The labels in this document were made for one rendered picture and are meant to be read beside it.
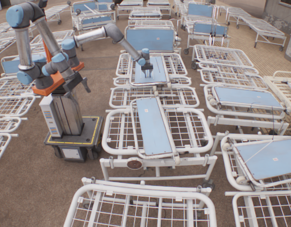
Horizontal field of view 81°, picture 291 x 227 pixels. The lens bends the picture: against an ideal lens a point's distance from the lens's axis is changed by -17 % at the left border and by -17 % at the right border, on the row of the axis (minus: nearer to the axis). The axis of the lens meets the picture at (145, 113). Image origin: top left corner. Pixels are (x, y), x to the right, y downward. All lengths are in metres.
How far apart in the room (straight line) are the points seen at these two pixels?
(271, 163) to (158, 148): 0.85
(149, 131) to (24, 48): 1.09
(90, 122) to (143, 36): 1.55
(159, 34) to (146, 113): 1.57
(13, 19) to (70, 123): 1.09
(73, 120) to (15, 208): 1.02
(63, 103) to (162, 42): 1.85
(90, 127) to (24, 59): 1.02
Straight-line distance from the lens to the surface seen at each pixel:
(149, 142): 1.53
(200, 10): 6.32
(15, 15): 1.30
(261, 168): 1.53
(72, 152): 2.04
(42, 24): 1.42
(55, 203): 1.98
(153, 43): 3.11
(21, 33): 1.36
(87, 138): 1.98
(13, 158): 2.56
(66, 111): 1.88
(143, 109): 1.83
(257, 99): 2.22
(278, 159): 1.68
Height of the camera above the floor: 1.64
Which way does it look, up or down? 39 degrees down
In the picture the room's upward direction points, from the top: straight up
